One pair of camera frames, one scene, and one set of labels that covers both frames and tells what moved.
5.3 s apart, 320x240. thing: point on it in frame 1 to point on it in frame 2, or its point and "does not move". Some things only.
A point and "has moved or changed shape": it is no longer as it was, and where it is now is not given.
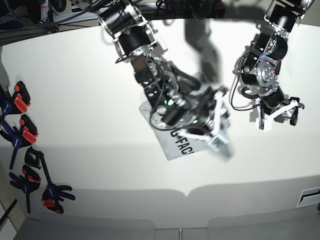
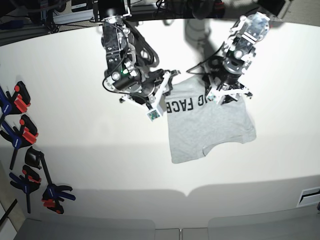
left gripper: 204,112 to 150,84
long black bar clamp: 52,198 does not move
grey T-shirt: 176,144 has moved or changed shape
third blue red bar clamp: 29,184 does not move
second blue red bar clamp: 28,134 does not move
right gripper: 276,106 to 227,81
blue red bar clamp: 18,103 does not move
